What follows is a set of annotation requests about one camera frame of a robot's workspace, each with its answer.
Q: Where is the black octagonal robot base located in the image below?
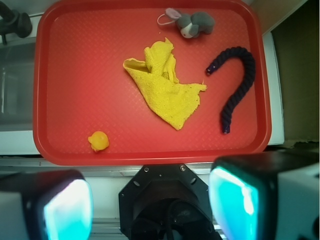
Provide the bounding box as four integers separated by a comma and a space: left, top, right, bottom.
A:
118, 164, 222, 240

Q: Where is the grey plush bunny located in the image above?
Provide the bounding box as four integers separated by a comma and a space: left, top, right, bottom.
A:
156, 7, 216, 39

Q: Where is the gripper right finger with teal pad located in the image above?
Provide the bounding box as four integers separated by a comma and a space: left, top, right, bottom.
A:
208, 149, 320, 240

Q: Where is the red plastic tray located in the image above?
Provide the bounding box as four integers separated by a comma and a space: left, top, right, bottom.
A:
33, 0, 272, 166

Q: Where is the dark purple rope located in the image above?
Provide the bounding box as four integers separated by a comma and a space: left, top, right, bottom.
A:
205, 46, 257, 136

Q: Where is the yellow knitted cloth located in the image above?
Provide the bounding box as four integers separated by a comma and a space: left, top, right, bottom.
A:
122, 38, 207, 131

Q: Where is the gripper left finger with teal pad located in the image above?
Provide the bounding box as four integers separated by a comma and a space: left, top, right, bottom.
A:
0, 170, 94, 240

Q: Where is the black clamp knob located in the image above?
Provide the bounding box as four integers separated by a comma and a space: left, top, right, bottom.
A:
0, 1, 33, 45

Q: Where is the yellow rubber duck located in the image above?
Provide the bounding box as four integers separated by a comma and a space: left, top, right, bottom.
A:
87, 131, 110, 152

